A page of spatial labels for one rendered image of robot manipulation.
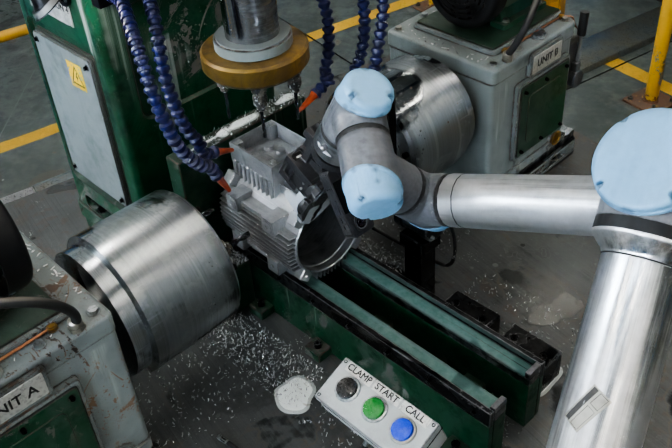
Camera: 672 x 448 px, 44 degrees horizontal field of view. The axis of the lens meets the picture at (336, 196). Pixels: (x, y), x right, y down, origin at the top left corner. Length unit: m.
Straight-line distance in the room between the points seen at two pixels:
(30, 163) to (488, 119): 2.46
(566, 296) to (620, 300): 0.84
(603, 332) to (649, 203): 0.13
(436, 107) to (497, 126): 0.18
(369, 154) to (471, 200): 0.15
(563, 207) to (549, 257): 0.71
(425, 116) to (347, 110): 0.49
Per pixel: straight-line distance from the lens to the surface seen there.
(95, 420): 1.31
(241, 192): 1.50
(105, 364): 1.25
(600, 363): 0.85
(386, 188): 1.07
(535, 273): 1.73
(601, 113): 3.78
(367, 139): 1.10
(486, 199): 1.11
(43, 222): 2.02
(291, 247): 1.43
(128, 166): 1.59
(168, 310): 1.29
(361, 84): 1.12
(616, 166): 0.87
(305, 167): 1.28
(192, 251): 1.31
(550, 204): 1.07
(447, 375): 1.38
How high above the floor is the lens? 1.96
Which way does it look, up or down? 37 degrees down
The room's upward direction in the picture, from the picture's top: 4 degrees counter-clockwise
